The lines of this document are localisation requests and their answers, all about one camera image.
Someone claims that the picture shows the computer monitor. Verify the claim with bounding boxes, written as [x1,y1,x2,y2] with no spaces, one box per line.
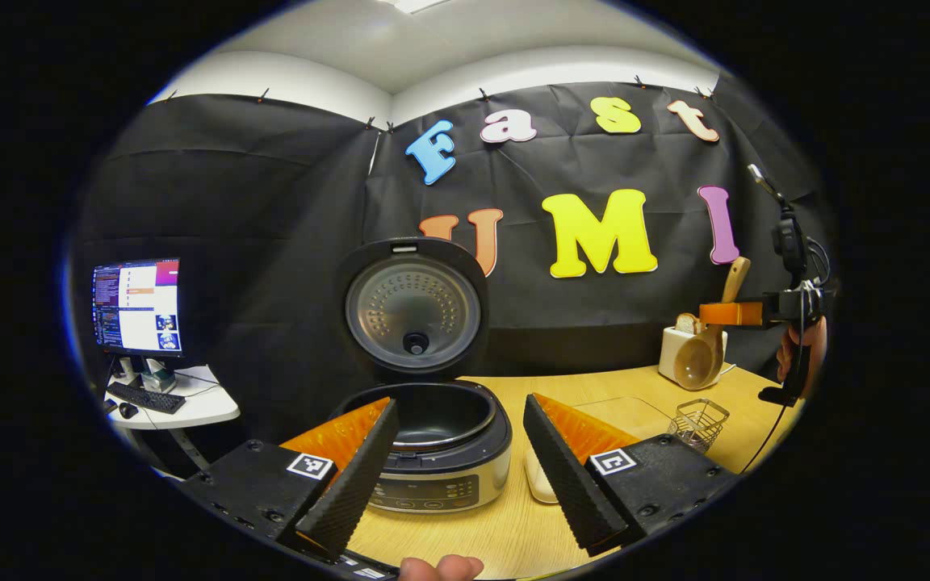
[91,257,185,359]

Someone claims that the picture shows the black backdrop cloth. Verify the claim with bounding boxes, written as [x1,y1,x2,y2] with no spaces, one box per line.
[69,73,837,453]

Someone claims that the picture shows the ceiling light panel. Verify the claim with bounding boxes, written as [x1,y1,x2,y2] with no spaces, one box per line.
[380,0,454,15]

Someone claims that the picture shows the white toaster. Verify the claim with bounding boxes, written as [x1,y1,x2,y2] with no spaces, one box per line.
[659,323,729,384]

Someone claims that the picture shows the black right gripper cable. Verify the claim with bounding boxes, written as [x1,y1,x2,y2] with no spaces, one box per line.
[739,242,833,477]

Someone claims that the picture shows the wooden spoon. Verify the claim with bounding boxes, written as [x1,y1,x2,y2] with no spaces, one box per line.
[672,256,752,392]

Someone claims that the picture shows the wire chopstick holder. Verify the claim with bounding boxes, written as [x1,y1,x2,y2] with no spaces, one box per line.
[668,398,731,454]

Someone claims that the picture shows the white side table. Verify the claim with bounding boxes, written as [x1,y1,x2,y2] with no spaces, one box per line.
[103,363,241,477]

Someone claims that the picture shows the silver black rice cooker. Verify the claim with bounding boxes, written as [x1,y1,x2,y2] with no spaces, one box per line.
[329,236,514,515]

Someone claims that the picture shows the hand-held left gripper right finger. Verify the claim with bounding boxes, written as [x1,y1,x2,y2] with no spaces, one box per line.
[523,393,740,558]

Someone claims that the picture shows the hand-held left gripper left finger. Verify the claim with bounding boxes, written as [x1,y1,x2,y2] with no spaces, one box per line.
[178,396,400,562]

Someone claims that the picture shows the black keyboard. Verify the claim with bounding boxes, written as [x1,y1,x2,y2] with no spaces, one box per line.
[106,381,187,416]

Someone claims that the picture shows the small green white box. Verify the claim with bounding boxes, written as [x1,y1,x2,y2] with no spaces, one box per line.
[140,357,178,395]

